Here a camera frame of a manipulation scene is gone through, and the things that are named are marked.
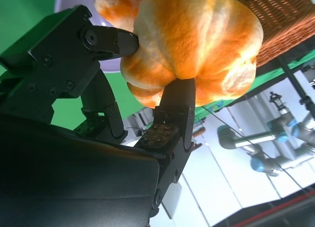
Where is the lilac round plate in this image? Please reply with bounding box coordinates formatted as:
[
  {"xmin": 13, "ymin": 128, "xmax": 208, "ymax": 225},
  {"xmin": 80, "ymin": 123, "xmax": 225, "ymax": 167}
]
[{"xmin": 54, "ymin": 0, "xmax": 138, "ymax": 74}]

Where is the small orange striped bread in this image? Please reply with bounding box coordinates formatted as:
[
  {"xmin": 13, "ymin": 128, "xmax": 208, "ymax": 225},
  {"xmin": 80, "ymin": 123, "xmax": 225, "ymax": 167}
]
[{"xmin": 93, "ymin": 0, "xmax": 148, "ymax": 28}]

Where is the white partition wall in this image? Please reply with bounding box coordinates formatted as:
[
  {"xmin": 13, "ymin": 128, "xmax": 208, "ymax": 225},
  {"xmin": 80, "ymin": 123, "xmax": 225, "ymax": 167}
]
[{"xmin": 127, "ymin": 69, "xmax": 315, "ymax": 220}]

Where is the orange wicker basket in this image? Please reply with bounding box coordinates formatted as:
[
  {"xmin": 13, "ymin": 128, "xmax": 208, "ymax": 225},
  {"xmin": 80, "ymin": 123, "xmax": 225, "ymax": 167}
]
[{"xmin": 240, "ymin": 0, "xmax": 315, "ymax": 67}]

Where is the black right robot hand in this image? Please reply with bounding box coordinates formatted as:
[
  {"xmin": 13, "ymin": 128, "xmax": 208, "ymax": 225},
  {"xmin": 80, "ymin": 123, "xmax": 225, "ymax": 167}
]
[{"xmin": 0, "ymin": 4, "xmax": 197, "ymax": 227}]

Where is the green tablecloth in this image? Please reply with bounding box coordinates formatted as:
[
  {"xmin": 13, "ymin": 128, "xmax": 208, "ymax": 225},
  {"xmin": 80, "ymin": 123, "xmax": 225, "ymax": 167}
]
[{"xmin": 0, "ymin": 0, "xmax": 315, "ymax": 129}]

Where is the black metal rod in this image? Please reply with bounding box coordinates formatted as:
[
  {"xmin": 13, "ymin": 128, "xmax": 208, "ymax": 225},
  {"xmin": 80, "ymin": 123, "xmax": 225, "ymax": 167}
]
[{"xmin": 277, "ymin": 56, "xmax": 315, "ymax": 108}]

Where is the large round twisted bread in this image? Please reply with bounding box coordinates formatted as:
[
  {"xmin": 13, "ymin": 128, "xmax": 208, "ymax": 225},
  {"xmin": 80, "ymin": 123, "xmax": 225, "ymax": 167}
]
[{"xmin": 120, "ymin": 0, "xmax": 264, "ymax": 108}]

